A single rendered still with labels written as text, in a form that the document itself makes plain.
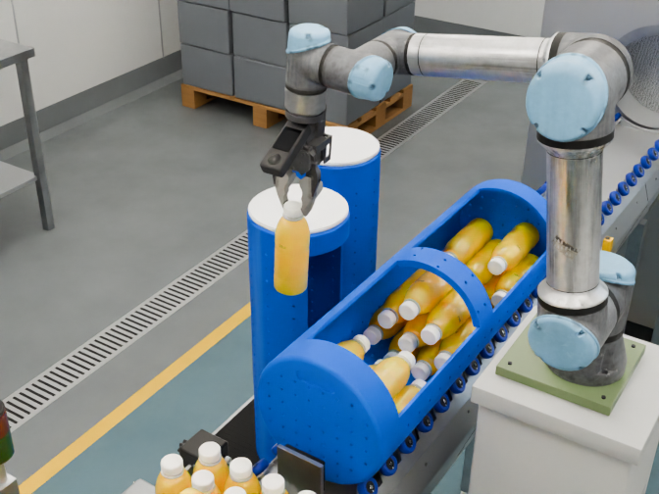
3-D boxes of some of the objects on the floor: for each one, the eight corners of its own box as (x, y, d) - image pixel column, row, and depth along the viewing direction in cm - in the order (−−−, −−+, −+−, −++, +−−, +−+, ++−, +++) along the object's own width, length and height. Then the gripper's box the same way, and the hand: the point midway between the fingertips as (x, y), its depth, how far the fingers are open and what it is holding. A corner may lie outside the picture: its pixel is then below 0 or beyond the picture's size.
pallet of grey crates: (411, 105, 591) (423, -91, 530) (345, 150, 533) (350, -65, 471) (257, 68, 645) (252, -114, 584) (181, 105, 587) (167, -93, 526)
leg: (621, 357, 371) (650, 219, 338) (616, 365, 367) (645, 225, 334) (606, 352, 373) (634, 215, 341) (601, 360, 369) (630, 222, 337)
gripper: (345, 108, 173) (336, 207, 184) (292, 92, 177) (287, 190, 189) (322, 123, 166) (315, 225, 178) (268, 107, 171) (264, 208, 182)
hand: (293, 208), depth 180 cm, fingers closed on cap, 4 cm apart
